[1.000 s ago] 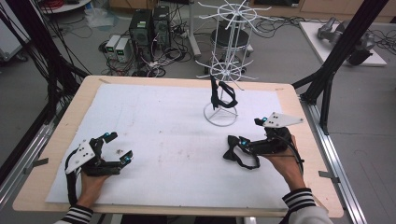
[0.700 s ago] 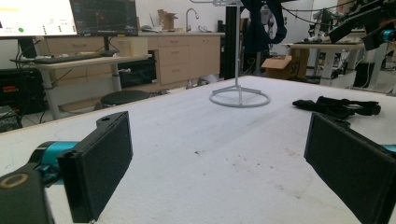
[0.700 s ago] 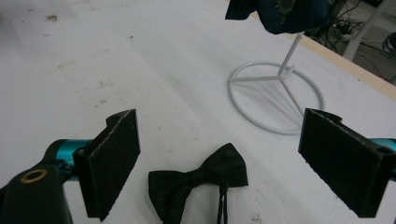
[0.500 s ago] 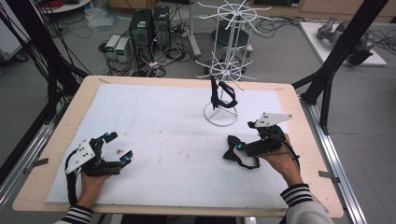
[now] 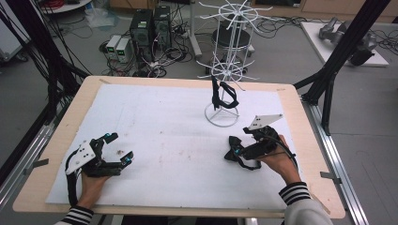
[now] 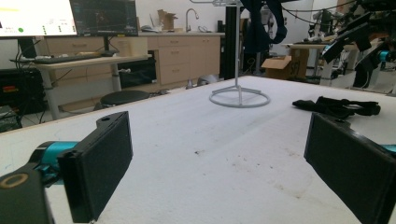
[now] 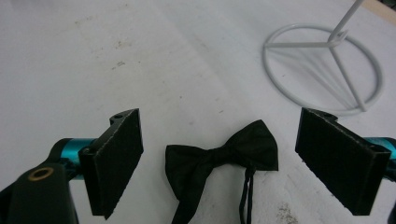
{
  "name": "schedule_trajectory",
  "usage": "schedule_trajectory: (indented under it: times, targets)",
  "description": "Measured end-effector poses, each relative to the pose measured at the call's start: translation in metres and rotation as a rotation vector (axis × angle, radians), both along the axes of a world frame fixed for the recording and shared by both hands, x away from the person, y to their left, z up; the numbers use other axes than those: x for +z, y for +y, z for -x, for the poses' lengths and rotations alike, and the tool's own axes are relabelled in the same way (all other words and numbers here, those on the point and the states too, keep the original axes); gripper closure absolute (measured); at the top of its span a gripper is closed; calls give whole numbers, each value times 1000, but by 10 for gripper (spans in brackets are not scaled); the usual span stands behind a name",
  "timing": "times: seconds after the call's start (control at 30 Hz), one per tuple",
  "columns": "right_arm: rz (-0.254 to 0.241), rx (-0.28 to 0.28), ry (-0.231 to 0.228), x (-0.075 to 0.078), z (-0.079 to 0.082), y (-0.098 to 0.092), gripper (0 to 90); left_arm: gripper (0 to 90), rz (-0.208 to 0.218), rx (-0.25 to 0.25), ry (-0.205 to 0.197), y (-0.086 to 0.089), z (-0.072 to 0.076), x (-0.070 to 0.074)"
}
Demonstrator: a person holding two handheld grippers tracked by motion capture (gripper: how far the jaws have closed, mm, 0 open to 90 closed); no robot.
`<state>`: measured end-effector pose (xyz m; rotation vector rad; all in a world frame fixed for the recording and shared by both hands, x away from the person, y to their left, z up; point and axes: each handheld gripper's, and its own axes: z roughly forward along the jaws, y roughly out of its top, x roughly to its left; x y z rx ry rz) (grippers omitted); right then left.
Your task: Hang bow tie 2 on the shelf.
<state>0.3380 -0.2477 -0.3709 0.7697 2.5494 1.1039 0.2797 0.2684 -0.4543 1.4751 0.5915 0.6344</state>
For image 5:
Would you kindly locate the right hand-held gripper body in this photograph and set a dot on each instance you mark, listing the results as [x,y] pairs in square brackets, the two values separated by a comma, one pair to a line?
[263,143]

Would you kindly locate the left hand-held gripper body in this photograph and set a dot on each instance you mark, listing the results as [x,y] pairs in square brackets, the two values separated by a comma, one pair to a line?
[83,156]

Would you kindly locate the navy bow tie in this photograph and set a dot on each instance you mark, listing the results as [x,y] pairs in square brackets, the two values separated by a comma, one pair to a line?
[227,155]

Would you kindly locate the person's right hand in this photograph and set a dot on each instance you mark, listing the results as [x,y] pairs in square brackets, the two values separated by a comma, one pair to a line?
[283,168]

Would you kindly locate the person's left hand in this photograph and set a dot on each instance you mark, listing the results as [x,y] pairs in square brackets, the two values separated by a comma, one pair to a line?
[89,190]

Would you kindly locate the metal table clamp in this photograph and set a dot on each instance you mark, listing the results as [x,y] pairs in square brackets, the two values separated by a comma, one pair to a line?
[36,165]
[331,176]

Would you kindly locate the white table mat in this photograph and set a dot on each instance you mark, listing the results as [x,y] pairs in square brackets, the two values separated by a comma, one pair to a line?
[162,125]

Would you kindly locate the white power supply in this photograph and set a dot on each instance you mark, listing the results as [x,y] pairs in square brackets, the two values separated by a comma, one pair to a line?
[113,45]
[124,50]

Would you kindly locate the black computer tower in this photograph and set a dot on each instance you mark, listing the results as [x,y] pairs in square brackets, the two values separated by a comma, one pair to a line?
[141,31]
[162,26]

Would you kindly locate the white floor platform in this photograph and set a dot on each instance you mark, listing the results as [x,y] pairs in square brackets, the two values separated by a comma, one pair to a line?
[319,47]

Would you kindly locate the clear plastic bag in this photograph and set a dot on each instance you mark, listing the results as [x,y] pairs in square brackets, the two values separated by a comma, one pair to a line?
[100,17]

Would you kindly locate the grey robot part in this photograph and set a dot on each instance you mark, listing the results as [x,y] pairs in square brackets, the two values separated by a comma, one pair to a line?
[331,29]

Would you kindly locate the round white table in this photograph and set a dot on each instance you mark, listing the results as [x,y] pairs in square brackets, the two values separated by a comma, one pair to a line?
[72,5]

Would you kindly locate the aluminium table rail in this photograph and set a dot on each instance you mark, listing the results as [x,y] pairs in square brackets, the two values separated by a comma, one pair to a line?
[22,168]
[341,175]

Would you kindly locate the black metal frame post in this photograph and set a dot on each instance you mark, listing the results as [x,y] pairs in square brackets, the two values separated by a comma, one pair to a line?
[344,53]
[59,62]

